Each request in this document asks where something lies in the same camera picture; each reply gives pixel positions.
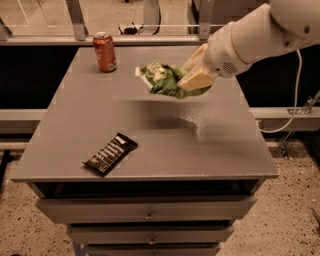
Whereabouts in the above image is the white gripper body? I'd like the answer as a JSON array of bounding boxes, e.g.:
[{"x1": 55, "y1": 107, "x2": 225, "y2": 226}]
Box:
[{"x1": 204, "y1": 22, "x2": 249, "y2": 78}]

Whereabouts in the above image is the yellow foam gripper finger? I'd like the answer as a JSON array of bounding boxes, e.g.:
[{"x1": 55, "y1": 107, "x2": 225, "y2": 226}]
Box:
[
  {"x1": 182, "y1": 43, "x2": 207, "y2": 71},
  {"x1": 177, "y1": 66, "x2": 215, "y2": 91}
]

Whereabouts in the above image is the green jalapeno chip bag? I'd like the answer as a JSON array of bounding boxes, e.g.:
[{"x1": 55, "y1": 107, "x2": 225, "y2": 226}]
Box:
[{"x1": 135, "y1": 62, "x2": 210, "y2": 99}]

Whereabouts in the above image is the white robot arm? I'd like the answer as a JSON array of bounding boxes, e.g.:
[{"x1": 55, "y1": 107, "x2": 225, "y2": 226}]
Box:
[{"x1": 178, "y1": 0, "x2": 320, "y2": 91}]

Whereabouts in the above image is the black rxbar chocolate bar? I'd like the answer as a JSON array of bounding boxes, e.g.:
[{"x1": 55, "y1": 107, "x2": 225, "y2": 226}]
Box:
[{"x1": 83, "y1": 133, "x2": 138, "y2": 177}]

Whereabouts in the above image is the grey metal railing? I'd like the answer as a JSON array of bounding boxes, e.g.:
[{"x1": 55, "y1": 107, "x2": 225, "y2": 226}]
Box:
[{"x1": 0, "y1": 0, "x2": 320, "y2": 48}]

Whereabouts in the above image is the grey drawer cabinet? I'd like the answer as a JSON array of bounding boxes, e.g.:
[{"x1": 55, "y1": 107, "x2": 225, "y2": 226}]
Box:
[{"x1": 12, "y1": 46, "x2": 278, "y2": 256}]

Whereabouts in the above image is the orange soda can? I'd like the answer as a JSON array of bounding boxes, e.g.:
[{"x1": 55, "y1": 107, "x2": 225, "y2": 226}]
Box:
[{"x1": 93, "y1": 32, "x2": 117, "y2": 72}]

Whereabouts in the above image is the white cable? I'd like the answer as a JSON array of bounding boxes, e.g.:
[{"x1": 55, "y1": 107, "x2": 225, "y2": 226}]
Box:
[{"x1": 256, "y1": 49, "x2": 303, "y2": 134}]

